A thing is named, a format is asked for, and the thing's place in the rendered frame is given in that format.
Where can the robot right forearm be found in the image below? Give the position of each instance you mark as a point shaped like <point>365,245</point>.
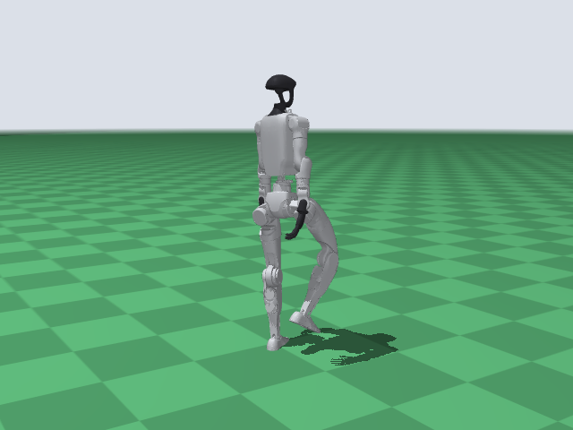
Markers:
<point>302,181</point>

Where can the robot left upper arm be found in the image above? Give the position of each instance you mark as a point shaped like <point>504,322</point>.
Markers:
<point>258,133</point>

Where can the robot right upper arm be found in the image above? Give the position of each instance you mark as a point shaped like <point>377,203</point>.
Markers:
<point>299,127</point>

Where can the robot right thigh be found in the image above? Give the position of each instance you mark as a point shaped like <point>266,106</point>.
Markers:
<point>319,225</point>

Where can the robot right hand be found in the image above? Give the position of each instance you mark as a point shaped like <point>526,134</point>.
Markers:
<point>300,220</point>

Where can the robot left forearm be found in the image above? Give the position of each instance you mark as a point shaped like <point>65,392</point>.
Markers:
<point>264,185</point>

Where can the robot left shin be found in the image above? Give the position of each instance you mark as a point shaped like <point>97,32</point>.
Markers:
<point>273,304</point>

